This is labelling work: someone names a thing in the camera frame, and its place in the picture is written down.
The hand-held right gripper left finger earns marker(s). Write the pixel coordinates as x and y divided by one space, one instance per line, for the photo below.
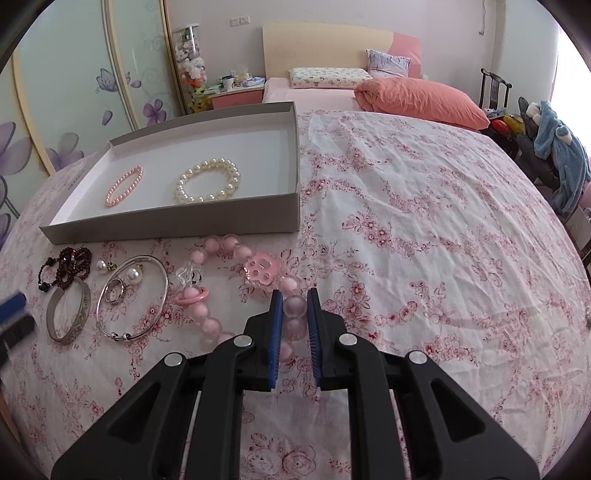
275 323

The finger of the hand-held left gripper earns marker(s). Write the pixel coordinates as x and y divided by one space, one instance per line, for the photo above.
17 330
13 301

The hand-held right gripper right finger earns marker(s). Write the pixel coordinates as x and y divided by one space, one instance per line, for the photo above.
314 323

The wide silver cuff bangle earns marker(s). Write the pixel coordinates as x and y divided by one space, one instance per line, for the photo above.
69 338

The clear glass bangle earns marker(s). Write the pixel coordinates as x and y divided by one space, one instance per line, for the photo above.
121 337

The large pearl earring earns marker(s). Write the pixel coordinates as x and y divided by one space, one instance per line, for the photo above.
134 273

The white shallow tray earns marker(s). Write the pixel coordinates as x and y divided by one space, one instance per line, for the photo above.
152 154

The small pearl stud earring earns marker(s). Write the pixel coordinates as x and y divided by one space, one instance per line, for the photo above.
100 265

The floral glass door wardrobe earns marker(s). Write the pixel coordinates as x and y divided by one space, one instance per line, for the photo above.
69 92

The pink nightstand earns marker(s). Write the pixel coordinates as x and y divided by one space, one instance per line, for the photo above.
235 98

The folded orange quilt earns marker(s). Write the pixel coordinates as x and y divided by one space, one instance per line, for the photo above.
415 101

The white mug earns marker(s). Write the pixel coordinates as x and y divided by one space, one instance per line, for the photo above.
227 83

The floral flat pillow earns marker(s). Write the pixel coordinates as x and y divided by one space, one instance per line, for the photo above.
328 77

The purple print pillow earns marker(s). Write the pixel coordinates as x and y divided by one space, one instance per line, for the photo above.
387 64

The pile of colourful clothes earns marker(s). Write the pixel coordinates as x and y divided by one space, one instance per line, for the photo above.
505 124

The clear plush toy display tube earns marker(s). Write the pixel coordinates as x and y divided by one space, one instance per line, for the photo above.
190 60

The pink bed with headboard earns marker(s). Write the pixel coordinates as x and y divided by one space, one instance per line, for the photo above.
314 46

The dark wooden chair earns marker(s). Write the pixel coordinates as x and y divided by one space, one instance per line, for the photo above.
494 90

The blue plush garment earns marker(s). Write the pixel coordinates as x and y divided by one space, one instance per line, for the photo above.
561 152

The white wall switch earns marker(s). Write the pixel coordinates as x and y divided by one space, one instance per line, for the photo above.
240 20

